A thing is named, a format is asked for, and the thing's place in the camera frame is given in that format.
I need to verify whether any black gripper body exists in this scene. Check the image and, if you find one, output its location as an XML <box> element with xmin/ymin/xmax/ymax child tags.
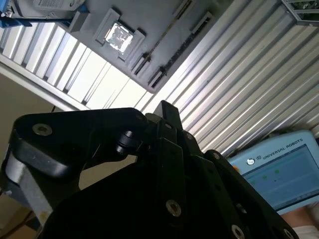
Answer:
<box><xmin>43</xmin><ymin>161</ymin><xmax>220</xmax><ymax>239</ymax></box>

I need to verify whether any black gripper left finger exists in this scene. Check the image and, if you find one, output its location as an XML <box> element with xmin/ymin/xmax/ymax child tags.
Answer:
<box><xmin>13</xmin><ymin>100</ymin><xmax>190</xmax><ymax>220</ymax></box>

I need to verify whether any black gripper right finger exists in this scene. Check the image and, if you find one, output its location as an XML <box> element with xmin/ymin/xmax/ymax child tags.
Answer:
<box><xmin>170</xmin><ymin>104</ymin><xmax>295</xmax><ymax>239</ymax></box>

